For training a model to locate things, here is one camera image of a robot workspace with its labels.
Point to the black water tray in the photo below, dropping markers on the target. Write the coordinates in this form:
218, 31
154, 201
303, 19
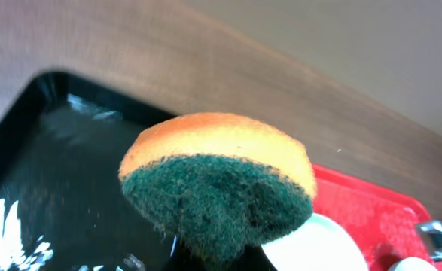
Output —
61, 205

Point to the green orange sponge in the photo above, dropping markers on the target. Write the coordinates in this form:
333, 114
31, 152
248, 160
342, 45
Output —
219, 182

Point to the light blue plate top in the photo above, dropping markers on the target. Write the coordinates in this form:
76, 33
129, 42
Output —
319, 244

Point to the red plastic tray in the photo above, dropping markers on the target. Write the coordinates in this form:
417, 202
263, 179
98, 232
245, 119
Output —
381, 221

